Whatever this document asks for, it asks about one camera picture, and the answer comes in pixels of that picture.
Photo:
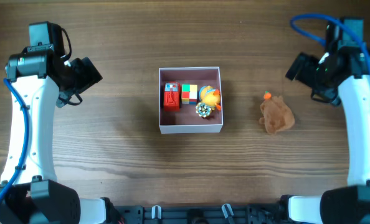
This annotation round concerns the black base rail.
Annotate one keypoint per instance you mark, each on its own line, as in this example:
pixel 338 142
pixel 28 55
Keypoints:
pixel 269 213

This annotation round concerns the yellow rubber duck toy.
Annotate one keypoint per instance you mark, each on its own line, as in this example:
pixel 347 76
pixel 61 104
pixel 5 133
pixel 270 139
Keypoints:
pixel 210 96

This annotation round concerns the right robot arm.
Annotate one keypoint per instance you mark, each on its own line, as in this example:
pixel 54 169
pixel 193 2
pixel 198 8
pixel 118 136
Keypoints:
pixel 341 78

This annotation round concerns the white box with pink interior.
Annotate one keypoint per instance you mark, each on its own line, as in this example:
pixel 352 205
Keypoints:
pixel 186 120

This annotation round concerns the red toy car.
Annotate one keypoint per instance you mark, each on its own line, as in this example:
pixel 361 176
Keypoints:
pixel 171 99

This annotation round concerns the yellow round toy wheel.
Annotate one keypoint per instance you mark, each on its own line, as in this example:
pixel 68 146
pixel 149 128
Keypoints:
pixel 203 110

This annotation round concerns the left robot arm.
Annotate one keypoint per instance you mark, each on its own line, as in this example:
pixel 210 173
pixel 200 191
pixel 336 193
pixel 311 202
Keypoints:
pixel 41 78

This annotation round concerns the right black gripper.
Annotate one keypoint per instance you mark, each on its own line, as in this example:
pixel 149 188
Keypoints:
pixel 297 66

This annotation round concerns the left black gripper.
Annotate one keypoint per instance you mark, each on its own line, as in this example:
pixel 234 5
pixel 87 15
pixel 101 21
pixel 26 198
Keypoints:
pixel 91 77

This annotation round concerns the brown plush toy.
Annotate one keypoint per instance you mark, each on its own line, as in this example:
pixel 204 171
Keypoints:
pixel 276 115

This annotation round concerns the multicoloured puzzle cube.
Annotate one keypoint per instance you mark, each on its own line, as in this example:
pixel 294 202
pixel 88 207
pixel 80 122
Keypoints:
pixel 189 94

